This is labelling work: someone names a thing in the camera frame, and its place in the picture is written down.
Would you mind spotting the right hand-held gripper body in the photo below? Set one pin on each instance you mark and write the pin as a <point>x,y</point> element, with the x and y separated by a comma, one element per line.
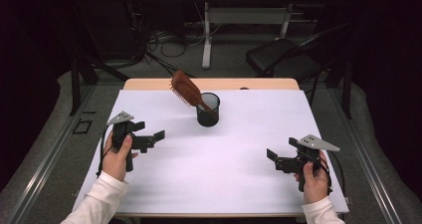
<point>318,143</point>

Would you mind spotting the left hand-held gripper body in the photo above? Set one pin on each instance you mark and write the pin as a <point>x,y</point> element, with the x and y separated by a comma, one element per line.
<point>121,117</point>

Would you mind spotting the black mesh cup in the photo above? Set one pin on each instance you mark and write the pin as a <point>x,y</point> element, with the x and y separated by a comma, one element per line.
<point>208,117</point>

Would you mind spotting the brown wooden scoop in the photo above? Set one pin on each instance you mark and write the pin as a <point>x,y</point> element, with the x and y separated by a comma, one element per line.
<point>187,89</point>

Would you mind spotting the person's right hand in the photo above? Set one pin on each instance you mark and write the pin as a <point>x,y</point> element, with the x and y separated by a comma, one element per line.
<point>315,184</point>

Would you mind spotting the person's left hand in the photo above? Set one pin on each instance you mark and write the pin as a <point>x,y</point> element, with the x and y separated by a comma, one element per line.
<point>114,162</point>

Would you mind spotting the dark floor socket plate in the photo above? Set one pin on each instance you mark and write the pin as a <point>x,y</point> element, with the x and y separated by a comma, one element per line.
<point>82,126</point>

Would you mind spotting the black metal stand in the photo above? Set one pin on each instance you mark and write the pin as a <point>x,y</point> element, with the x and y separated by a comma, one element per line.
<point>75,84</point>
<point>347,94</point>

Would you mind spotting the wooden table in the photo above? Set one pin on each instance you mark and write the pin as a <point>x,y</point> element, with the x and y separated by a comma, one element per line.
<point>232,84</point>

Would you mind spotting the black folding chair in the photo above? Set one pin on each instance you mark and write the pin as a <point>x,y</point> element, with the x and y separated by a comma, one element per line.
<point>282,56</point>

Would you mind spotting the aluminium floor rail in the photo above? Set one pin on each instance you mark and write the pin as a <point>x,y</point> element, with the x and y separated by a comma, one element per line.
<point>376,177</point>
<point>53,154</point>

